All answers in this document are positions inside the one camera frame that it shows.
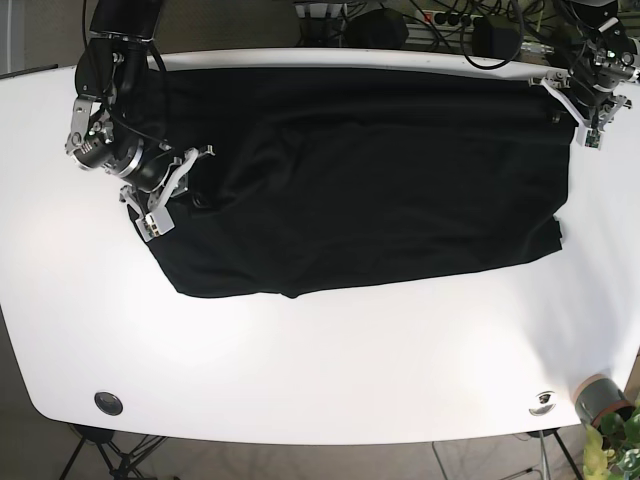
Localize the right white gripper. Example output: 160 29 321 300
119 145 215 240

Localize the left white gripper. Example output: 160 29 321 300
528 71 633 149

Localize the black T-shirt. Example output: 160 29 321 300
136 68 575 298

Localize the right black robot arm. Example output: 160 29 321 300
65 1 214 242

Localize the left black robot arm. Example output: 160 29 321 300
529 1 639 149

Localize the white power strip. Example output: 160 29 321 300
415 10 482 29

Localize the black table grommet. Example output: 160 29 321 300
94 391 124 416

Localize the grey plant pot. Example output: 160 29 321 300
571 374 634 428

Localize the silver table grommet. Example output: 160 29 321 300
528 391 557 417

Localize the green potted plant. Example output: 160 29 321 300
583 403 639 480

